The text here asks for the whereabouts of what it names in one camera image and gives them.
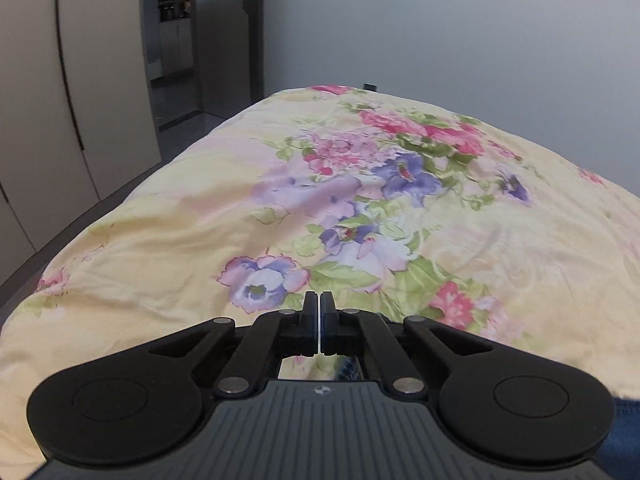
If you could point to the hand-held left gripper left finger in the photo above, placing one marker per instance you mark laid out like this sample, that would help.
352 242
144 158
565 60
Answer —
311 320

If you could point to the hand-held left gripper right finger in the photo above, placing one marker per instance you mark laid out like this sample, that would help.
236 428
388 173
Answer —
327 320

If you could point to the blue denim pants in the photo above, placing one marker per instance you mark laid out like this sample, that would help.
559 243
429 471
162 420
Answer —
625 435

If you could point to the floral yellow quilt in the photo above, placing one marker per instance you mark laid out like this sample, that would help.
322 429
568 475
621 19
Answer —
150 240

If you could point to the grey door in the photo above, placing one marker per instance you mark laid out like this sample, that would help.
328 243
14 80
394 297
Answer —
225 45

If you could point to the grey kitchen cabinet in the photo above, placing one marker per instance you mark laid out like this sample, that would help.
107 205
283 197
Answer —
175 35

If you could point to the beige wardrobe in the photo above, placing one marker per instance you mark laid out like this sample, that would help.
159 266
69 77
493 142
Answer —
45 110

